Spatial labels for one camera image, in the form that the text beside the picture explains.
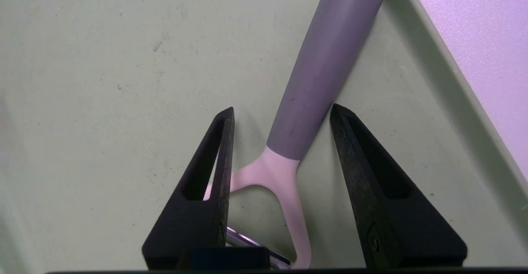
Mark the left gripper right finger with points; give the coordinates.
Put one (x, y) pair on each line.
(396, 216)

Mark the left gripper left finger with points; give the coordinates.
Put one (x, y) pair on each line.
(194, 224)

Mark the light green plastic tray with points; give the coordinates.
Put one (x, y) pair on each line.
(103, 100)

